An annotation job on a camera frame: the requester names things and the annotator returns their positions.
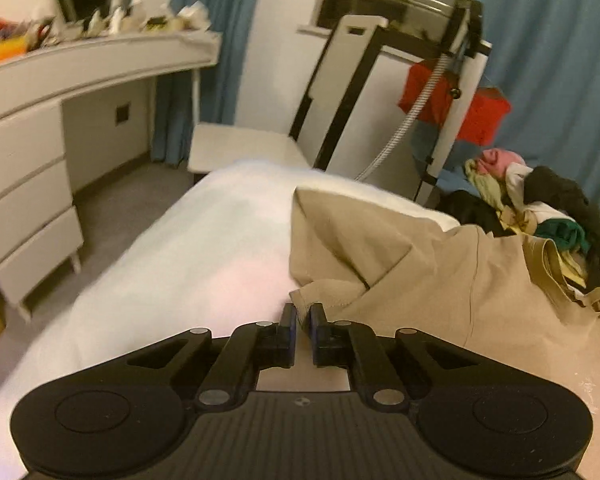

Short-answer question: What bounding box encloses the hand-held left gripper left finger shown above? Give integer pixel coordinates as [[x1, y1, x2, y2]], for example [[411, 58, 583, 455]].
[[125, 304, 299, 414]]

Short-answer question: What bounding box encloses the pastel bed blanket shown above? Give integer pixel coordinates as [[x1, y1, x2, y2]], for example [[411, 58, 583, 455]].
[[0, 160, 600, 480]]

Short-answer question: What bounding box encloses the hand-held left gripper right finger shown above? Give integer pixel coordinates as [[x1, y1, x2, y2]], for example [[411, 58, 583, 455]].
[[307, 302, 476, 413]]

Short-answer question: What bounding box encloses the white stool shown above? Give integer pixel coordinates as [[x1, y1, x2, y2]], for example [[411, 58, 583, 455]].
[[186, 121, 312, 183]]

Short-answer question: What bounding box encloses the garment steamer stand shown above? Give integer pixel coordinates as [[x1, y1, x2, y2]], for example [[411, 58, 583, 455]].
[[355, 0, 493, 206]]

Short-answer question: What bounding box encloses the pile of clothes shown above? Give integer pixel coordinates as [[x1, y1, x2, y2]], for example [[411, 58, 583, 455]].
[[462, 147, 600, 306]]

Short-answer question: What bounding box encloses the wide blue curtain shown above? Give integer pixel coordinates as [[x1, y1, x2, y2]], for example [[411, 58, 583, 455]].
[[410, 0, 600, 221]]

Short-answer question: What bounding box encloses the cluster of cosmetics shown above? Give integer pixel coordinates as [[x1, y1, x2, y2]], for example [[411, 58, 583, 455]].
[[0, 2, 211, 43]]

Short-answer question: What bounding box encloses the white vanity desk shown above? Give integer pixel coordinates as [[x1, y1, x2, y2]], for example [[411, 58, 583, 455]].
[[0, 30, 223, 323]]

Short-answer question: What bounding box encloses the red garment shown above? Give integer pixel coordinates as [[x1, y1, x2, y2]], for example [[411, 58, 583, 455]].
[[399, 60, 512, 145]]

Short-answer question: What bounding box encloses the narrow blue curtain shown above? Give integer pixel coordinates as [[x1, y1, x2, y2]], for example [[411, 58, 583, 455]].
[[150, 0, 268, 166]]

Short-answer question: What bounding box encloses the tan t-shirt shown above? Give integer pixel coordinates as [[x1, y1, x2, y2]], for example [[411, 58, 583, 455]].
[[287, 186, 600, 393]]

